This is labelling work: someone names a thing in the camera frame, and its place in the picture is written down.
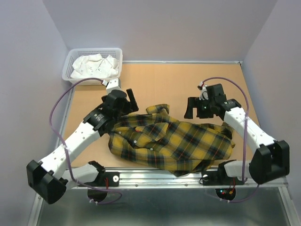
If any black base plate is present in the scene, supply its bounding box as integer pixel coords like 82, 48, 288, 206
199, 171, 244, 186
85, 171, 120, 188

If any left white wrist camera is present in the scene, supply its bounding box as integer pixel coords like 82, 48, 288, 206
102, 78, 121, 93

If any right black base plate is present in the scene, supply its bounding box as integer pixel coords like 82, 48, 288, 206
199, 171, 244, 186

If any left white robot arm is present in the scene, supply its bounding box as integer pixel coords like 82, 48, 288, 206
26, 89, 139, 204

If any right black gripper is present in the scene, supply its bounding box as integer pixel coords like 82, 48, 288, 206
183, 97, 214, 119

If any white long sleeve shirt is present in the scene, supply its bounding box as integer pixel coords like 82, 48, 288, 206
71, 54, 119, 80

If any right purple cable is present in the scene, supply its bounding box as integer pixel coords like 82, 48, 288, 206
199, 77, 261, 203

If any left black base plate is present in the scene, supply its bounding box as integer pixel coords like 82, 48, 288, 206
85, 171, 120, 188

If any yellow plaid long sleeve shirt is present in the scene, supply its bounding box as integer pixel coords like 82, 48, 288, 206
108, 104, 235, 177

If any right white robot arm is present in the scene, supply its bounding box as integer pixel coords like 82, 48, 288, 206
184, 84, 290, 185

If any white perforated plastic basket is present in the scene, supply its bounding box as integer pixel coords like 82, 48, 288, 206
62, 48, 123, 84

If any aluminium mounting rail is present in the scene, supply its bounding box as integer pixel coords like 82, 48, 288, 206
37, 167, 289, 189

